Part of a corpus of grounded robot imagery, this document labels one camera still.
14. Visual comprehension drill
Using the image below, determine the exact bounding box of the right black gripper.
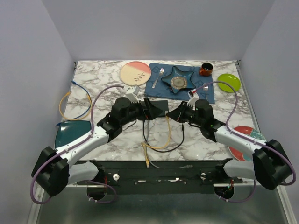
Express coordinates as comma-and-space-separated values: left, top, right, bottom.
166, 101, 204, 127

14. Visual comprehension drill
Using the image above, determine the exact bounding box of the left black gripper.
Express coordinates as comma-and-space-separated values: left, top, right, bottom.
121, 97, 163, 126

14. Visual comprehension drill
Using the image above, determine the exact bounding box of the dark grey network switch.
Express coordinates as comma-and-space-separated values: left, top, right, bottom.
151, 100, 169, 118

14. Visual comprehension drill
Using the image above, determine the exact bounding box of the yellow ethernet cable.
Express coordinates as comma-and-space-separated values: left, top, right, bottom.
58, 92, 92, 121
141, 113, 172, 168

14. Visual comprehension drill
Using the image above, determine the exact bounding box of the blue ethernet cable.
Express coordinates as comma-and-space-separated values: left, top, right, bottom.
56, 80, 93, 126

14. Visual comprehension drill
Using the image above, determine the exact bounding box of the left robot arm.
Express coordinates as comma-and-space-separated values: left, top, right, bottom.
31, 97, 163, 197

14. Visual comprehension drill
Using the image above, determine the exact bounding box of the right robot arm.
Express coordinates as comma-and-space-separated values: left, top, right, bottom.
167, 99, 297, 190

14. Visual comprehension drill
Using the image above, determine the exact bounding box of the blue cloth placemat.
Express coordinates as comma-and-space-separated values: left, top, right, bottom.
145, 63, 213, 101

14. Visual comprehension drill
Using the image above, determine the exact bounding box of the blue star shaped dish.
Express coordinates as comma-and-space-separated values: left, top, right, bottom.
161, 66, 196, 94

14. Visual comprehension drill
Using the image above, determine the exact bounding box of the silver spoon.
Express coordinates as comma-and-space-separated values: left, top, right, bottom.
203, 83, 209, 100

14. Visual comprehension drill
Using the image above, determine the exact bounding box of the pink cream round plate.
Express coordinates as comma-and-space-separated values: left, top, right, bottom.
119, 61, 151, 86

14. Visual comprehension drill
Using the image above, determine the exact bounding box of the silver fork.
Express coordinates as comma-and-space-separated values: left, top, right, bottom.
152, 68, 164, 89

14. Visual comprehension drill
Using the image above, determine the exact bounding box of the orange brown mug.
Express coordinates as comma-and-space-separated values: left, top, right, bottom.
199, 63, 214, 77

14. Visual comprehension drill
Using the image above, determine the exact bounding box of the green round plate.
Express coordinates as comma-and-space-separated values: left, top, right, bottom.
217, 73, 241, 93

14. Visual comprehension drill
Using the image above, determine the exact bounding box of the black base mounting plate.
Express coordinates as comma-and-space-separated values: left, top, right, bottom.
77, 158, 243, 196

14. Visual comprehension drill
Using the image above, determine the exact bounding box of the red teal patterned plate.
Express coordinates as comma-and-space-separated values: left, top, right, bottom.
228, 126, 266, 161

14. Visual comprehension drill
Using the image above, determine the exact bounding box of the teal square plate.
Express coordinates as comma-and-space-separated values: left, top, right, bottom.
55, 120, 91, 148

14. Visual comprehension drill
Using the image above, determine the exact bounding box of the grey ethernet cable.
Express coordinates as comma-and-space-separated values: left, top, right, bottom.
145, 119, 193, 169

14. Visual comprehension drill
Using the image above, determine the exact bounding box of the black power cable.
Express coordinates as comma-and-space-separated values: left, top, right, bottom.
141, 119, 185, 153

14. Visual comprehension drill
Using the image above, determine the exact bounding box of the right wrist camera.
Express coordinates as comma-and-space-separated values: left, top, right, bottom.
187, 89, 199, 107

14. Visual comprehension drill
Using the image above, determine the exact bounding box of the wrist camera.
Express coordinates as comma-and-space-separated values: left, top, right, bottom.
187, 89, 199, 107
123, 85, 140, 103

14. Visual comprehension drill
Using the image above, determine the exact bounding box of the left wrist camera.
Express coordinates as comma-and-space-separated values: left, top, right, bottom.
123, 85, 140, 103

